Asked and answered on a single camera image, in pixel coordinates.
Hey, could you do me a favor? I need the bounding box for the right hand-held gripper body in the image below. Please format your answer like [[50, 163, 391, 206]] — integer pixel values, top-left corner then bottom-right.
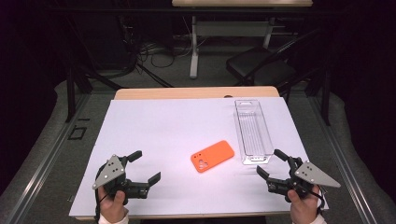
[[266, 157, 341, 199]]

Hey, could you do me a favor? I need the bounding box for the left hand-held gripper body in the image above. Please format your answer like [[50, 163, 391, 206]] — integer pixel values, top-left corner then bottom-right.
[[92, 154, 149, 205]]

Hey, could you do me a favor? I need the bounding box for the clear plastic tray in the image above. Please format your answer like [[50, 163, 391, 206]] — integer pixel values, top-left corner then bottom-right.
[[233, 99, 275, 166]]

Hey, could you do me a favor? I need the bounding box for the orange phone case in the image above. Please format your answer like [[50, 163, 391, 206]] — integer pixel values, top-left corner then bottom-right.
[[190, 140, 235, 174]]

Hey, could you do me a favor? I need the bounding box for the person's right hand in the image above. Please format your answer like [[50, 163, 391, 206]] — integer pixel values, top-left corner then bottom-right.
[[288, 185, 321, 222]]

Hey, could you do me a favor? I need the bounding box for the person's left hand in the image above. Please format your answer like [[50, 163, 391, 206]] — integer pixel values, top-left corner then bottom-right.
[[97, 186, 129, 218]]

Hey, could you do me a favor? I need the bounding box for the white table cover sheet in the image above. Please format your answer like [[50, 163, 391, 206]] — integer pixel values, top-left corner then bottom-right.
[[68, 96, 330, 217]]

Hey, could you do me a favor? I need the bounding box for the black metal stand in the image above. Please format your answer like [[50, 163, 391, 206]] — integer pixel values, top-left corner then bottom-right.
[[64, 15, 125, 124], [320, 68, 332, 126]]

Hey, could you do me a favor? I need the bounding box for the wooden table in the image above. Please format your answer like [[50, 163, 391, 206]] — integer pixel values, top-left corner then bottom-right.
[[74, 86, 321, 222]]

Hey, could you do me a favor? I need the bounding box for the black folding chair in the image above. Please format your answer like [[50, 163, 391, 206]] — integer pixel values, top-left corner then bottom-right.
[[225, 27, 325, 94]]

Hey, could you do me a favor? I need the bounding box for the white-legged desk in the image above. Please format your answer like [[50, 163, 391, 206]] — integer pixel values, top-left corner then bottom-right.
[[171, 0, 314, 79]]

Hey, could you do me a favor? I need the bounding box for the aluminium floor rail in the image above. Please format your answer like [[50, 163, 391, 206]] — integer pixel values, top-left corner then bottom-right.
[[311, 96, 376, 224], [6, 92, 92, 224]]

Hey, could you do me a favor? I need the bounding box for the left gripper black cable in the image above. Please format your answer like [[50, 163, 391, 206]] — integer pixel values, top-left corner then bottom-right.
[[93, 188, 108, 223]]

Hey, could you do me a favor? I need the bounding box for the bundle of floor cables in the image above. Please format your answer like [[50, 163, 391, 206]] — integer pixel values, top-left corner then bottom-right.
[[136, 40, 194, 69]]

